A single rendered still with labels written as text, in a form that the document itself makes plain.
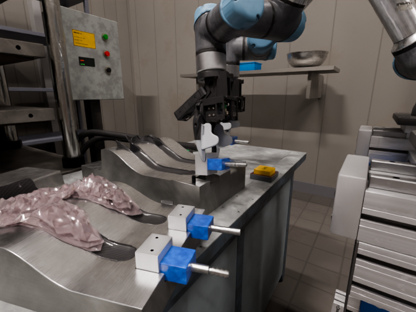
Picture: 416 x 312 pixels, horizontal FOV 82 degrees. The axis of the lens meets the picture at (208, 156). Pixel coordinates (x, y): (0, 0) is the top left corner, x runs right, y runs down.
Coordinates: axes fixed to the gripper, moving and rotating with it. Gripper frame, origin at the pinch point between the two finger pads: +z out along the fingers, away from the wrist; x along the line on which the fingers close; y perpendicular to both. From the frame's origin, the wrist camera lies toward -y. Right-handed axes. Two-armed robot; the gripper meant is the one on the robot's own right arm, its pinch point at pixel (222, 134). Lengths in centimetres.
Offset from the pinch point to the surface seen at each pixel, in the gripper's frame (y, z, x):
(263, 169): 16.7, 11.3, 0.1
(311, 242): 23, 95, 98
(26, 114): -67, -7, -38
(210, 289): 16, 36, -34
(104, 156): -21.2, 3.7, -36.0
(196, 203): 13.4, 10.5, -36.0
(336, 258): 41, 95, 89
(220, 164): 16.9, 1.5, -31.1
